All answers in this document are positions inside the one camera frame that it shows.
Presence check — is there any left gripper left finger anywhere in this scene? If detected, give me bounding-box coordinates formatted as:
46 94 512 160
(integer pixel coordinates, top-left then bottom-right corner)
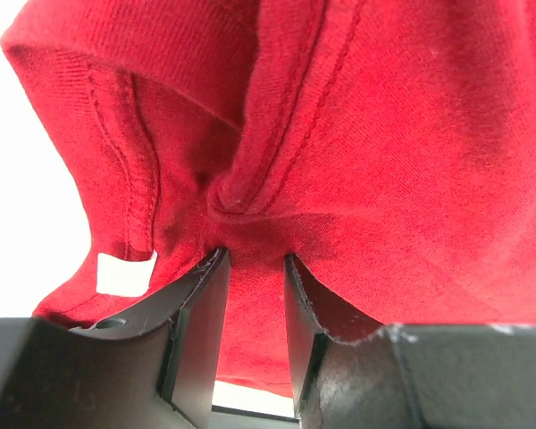
0 248 230 428

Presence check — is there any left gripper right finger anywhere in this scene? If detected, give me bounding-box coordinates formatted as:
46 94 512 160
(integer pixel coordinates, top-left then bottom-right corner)
284 255 536 428

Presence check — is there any dark red t-shirt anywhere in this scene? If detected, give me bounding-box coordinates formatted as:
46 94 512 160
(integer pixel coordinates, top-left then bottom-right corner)
1 1 536 396

